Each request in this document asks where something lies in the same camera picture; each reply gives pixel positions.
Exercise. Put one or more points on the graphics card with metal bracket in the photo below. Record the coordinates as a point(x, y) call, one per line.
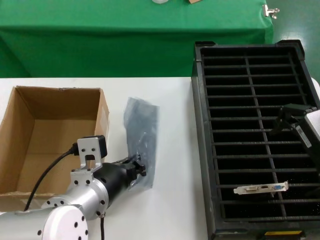
point(252, 189)

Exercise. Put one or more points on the large brown cardboard box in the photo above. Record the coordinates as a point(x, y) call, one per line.
point(50, 107)

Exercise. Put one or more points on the green tablecloth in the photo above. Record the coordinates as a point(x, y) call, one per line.
point(125, 37)

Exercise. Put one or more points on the flat open cardboard box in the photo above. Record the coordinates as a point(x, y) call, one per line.
point(193, 1)

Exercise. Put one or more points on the silver binder clip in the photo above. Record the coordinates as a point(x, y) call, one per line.
point(268, 11)

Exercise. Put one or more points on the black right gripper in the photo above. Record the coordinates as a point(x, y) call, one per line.
point(313, 142)

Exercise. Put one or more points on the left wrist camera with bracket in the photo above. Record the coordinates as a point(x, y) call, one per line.
point(87, 145)

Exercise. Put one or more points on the grey antistatic plastic bag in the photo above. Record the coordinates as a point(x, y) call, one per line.
point(142, 120)

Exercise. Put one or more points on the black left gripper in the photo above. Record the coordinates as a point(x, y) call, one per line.
point(117, 177)

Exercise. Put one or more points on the black slotted plastic container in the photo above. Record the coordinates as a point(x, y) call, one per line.
point(225, 87)

